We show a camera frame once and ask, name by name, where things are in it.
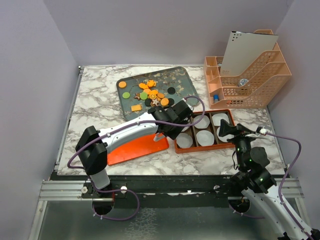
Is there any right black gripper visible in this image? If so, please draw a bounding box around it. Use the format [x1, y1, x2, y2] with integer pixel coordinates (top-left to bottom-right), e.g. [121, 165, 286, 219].
[219, 118, 259, 169]

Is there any yellow square cookie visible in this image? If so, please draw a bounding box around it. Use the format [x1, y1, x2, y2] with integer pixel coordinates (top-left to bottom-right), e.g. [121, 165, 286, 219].
[131, 104, 143, 112]

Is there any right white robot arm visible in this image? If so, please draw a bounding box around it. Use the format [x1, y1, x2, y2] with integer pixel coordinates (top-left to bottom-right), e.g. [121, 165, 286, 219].
[218, 119, 320, 240]

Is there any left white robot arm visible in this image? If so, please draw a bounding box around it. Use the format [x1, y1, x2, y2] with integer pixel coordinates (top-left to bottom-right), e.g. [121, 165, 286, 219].
[75, 100, 193, 198]

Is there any orange metal tin lid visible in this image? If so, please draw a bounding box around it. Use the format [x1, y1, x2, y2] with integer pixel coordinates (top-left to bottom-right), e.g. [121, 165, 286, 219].
[107, 134, 169, 166]

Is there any white star cookie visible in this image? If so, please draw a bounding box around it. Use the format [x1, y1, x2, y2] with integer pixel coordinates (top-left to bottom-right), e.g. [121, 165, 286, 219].
[150, 99, 161, 107]

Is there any orange cookie tin box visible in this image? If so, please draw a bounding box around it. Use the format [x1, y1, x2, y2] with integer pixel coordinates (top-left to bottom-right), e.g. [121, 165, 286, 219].
[174, 109, 235, 154]

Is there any orange round cracker cookie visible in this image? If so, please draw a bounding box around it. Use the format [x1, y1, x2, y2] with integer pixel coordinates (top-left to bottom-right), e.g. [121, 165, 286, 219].
[160, 98, 170, 107]

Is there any black round cookie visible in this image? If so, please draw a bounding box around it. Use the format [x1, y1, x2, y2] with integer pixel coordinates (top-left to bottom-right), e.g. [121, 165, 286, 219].
[168, 98, 175, 106]
[167, 87, 176, 95]

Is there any green round cookie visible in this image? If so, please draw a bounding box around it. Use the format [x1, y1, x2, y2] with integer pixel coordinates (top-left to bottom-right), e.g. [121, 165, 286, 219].
[122, 92, 131, 99]
[139, 92, 148, 101]

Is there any blue capped bottle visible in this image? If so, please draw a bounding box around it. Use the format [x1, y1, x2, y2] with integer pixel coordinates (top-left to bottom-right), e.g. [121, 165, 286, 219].
[213, 94, 220, 103]

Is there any brown star cookie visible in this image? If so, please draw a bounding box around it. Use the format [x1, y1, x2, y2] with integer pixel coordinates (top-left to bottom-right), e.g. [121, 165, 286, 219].
[134, 93, 141, 100]

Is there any peach plastic desk organizer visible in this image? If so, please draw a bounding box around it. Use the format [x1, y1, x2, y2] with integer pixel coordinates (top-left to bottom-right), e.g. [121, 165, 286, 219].
[203, 43, 292, 109]

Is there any floral dark serving tray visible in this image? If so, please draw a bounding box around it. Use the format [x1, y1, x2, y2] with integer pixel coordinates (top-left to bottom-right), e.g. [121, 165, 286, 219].
[116, 66, 198, 121]

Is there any round patterned tape roll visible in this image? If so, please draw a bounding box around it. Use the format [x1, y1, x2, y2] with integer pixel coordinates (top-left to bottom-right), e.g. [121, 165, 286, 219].
[237, 78, 249, 87]

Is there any orange flower cookie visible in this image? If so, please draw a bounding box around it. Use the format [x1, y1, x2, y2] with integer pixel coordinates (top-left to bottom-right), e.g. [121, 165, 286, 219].
[147, 79, 157, 88]

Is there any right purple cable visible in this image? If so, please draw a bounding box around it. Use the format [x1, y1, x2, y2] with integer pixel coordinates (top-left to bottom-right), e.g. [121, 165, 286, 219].
[228, 131, 320, 240]

